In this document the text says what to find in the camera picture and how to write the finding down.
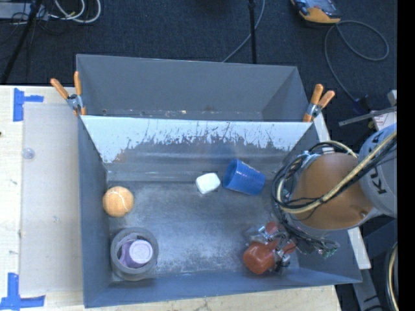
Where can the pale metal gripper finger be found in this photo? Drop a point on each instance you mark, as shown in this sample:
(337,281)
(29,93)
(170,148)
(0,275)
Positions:
(282,257)
(264,235)

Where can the red-orange plastic toy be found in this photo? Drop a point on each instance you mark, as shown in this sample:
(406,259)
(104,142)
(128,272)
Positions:
(257,258)

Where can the blue plastic cup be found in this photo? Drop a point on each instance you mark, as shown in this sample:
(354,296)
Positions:
(244,177)

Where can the grey metal bin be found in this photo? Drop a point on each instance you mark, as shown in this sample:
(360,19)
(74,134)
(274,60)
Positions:
(194,225)

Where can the white sponge block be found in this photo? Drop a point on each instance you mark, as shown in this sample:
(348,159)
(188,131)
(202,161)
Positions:
(207,183)

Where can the grey tape roll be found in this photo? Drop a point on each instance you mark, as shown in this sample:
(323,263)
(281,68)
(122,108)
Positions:
(116,254)

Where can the orange ball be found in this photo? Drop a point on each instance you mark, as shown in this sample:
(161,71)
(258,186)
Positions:
(118,201)

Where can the pale wood board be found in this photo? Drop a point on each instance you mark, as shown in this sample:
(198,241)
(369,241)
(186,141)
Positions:
(48,190)

